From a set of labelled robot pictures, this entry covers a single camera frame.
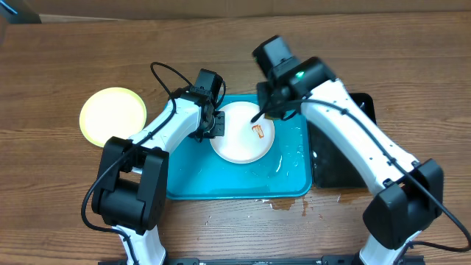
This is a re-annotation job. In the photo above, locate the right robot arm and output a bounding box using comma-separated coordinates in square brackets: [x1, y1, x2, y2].
[254, 55, 445, 264]

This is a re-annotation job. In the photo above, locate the teal plastic tray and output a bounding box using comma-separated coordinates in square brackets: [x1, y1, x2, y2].
[166, 115, 313, 200]

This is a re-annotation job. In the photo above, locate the yellow-green plate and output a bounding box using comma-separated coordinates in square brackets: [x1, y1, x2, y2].
[79, 87, 147, 147]

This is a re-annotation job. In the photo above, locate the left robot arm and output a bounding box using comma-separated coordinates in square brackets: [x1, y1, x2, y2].
[83, 85, 224, 264]

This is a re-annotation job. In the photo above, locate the white plate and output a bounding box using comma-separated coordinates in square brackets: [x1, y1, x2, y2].
[210, 102, 275, 163]

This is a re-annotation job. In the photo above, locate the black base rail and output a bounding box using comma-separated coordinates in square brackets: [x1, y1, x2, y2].
[98, 255, 426, 265]

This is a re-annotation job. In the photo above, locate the black plastic tray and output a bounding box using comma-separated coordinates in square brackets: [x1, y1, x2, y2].
[308, 92, 378, 189]

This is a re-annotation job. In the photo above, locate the dark object top-left corner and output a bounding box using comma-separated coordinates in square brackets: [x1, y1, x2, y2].
[0, 0, 42, 24]

